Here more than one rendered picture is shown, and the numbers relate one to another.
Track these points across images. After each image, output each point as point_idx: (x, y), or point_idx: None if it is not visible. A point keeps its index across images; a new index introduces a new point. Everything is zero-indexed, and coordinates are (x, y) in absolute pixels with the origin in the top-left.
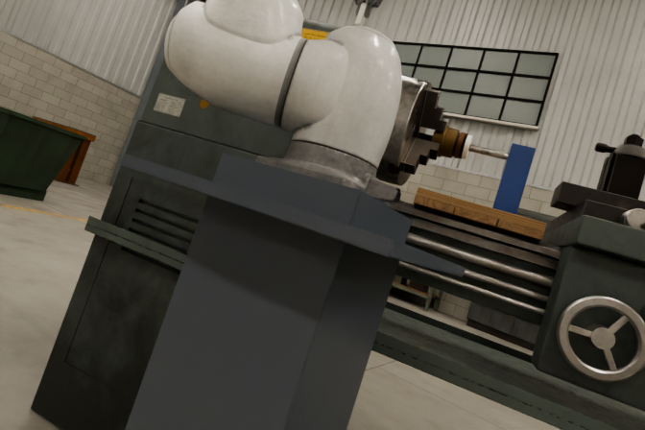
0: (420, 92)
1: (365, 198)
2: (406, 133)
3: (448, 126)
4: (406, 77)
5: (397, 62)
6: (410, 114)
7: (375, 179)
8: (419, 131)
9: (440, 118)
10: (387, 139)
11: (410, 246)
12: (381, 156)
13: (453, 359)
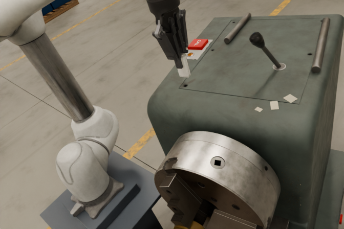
0: (158, 175)
1: (63, 205)
2: (167, 199)
3: (179, 227)
4: (177, 149)
5: (57, 170)
6: (156, 187)
7: (76, 203)
8: (221, 209)
9: (174, 212)
10: (73, 194)
11: (45, 221)
12: (78, 198)
13: None
